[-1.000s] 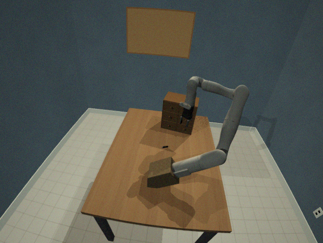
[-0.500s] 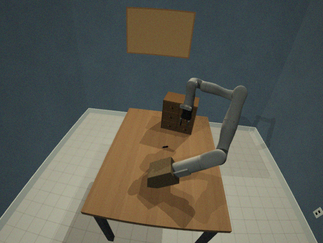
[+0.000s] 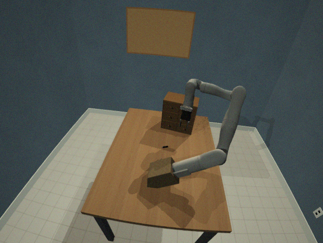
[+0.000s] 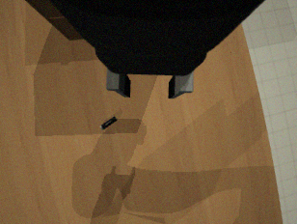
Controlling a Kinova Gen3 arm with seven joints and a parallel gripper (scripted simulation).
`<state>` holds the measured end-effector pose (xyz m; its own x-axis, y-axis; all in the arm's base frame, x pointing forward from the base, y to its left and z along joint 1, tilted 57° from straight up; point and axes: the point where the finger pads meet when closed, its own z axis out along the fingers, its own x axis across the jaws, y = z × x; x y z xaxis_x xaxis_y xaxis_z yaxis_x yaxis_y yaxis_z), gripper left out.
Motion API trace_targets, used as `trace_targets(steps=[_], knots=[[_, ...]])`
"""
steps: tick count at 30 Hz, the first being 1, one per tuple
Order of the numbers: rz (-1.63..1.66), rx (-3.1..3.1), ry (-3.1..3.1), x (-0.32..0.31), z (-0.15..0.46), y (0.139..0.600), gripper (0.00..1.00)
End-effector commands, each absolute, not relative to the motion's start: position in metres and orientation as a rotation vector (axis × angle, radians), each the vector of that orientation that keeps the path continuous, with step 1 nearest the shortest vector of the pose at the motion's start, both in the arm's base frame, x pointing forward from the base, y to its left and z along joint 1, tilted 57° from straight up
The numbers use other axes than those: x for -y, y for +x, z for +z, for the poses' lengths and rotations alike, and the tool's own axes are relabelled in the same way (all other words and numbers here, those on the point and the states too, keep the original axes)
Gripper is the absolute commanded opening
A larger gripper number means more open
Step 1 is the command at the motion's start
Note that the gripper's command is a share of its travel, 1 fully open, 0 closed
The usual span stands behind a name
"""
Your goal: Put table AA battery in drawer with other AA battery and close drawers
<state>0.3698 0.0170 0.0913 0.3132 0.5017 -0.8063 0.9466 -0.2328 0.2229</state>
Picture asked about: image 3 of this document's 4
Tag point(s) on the brown wooden chest of drawers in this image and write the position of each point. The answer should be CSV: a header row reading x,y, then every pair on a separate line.
x,y
177,98

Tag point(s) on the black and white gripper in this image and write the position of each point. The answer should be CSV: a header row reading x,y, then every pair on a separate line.
x,y
187,109

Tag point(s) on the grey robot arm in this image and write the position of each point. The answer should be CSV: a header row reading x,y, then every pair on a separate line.
x,y
229,125

